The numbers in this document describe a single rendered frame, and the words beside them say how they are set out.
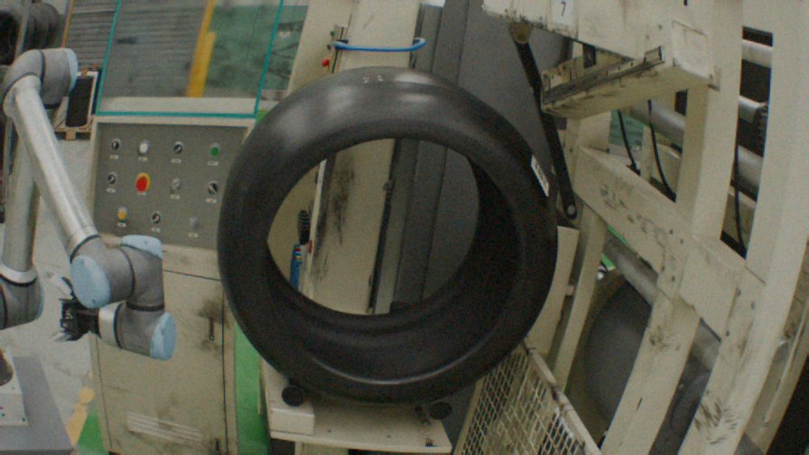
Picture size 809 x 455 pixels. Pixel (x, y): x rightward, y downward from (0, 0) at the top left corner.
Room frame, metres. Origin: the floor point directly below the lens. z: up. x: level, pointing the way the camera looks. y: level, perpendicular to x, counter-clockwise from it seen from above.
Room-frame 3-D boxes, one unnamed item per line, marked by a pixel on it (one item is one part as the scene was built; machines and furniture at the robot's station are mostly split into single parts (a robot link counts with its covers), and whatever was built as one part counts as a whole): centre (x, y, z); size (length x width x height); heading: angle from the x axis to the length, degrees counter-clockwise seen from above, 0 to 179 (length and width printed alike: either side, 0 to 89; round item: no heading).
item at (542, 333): (1.88, -0.28, 1.05); 0.20 x 0.15 x 0.30; 11
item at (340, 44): (1.84, 0.12, 1.52); 0.19 x 0.19 x 0.06; 11
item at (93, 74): (7.65, 3.88, 0.38); 1.20 x 0.80 x 0.76; 17
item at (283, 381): (1.56, 0.19, 0.90); 0.35 x 0.05 x 0.05; 11
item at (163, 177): (2.21, 0.71, 0.63); 0.56 x 0.41 x 1.27; 101
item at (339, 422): (1.59, 0.05, 0.80); 0.37 x 0.36 x 0.02; 101
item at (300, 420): (1.56, 0.19, 0.84); 0.36 x 0.09 x 0.06; 11
